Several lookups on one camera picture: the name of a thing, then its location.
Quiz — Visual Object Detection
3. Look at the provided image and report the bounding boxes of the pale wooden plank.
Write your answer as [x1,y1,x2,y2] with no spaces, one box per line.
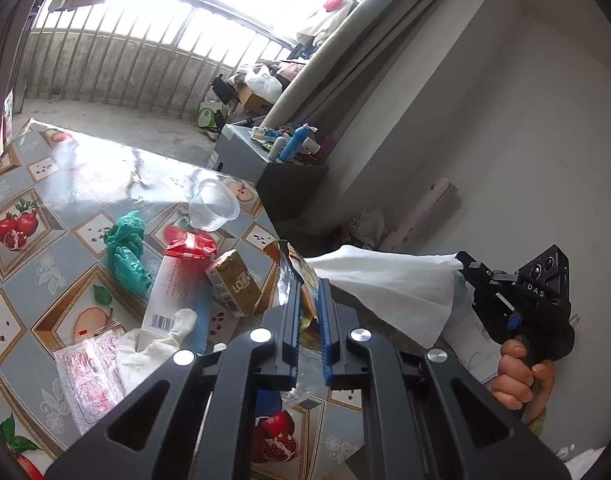
[389,177,459,252]

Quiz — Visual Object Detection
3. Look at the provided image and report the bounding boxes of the metal balcony railing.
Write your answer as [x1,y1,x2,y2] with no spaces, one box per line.
[24,0,297,122]

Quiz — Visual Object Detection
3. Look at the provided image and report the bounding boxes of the green white bag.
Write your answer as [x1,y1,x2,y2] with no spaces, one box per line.
[198,101,227,134]

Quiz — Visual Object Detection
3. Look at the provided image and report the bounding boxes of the person's right hand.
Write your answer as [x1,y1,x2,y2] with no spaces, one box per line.
[490,337,556,411]

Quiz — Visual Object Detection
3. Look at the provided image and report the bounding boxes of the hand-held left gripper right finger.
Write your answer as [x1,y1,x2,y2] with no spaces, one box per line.
[319,279,571,480]

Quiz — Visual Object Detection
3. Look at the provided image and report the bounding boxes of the person's right forearm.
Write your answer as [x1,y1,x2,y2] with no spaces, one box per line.
[520,400,553,436]

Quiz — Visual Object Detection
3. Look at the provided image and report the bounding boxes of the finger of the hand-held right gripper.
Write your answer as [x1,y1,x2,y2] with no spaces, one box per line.
[454,251,519,287]

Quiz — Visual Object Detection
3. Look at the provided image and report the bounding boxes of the small brown carton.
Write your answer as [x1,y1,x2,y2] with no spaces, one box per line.
[206,249,264,317]

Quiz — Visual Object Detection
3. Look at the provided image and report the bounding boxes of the yellow silver snack wrapper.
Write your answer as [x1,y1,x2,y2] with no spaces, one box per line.
[276,240,326,406]

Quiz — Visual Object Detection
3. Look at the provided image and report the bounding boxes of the clear plastic bag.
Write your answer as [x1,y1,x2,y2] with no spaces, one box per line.
[335,207,387,252]

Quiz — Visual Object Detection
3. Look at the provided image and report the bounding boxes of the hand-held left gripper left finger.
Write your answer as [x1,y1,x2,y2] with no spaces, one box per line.
[44,280,306,480]

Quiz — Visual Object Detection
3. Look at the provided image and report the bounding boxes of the blue bottle with white cap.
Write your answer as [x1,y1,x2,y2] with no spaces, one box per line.
[278,124,312,163]

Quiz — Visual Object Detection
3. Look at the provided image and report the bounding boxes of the fruit print tablecloth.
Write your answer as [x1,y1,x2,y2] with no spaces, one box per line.
[0,117,366,480]

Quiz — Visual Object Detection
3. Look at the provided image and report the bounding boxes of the grey cabinet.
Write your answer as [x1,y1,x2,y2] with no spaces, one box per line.
[208,124,330,221]

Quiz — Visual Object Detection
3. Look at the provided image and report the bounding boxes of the green plastic bag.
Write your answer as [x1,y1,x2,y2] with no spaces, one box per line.
[103,210,154,296]

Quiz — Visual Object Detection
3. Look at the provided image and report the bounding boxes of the clear plastic cup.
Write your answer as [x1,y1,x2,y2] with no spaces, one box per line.
[188,178,240,232]

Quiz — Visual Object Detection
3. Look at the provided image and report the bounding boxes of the white cloth pile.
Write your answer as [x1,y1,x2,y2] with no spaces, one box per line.
[296,0,359,49]

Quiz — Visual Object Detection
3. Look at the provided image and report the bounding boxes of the red snack wrapper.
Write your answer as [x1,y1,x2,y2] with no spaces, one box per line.
[163,225,219,261]

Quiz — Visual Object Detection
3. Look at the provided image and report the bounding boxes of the white plastic bag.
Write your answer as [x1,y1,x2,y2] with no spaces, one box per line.
[244,66,285,102]

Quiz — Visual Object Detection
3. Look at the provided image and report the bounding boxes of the white light blue carton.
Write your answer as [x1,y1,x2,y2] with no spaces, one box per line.
[142,255,214,356]

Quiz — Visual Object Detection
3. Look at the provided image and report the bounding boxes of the white tissue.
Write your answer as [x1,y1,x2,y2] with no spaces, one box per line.
[114,308,227,396]
[305,245,463,348]

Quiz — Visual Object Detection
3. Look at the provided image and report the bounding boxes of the cardboard box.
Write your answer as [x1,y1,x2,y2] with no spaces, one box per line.
[238,85,276,114]

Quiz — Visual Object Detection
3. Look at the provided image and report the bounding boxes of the clear packet with red print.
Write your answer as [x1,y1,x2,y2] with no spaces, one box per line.
[53,332,127,436]

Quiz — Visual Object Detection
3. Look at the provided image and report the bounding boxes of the grey curtain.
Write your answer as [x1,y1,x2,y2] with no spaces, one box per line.
[263,0,472,132]

